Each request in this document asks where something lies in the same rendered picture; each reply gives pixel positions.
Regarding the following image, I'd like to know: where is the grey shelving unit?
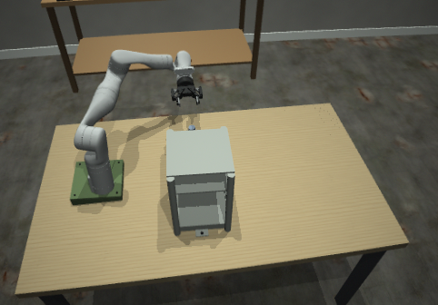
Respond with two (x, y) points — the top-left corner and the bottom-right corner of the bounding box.
(166, 126), (235, 237)

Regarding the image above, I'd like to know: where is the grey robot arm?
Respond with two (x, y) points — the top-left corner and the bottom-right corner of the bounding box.
(74, 50), (194, 195)

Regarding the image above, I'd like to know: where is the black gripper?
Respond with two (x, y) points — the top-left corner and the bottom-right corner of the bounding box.
(171, 76), (203, 107)

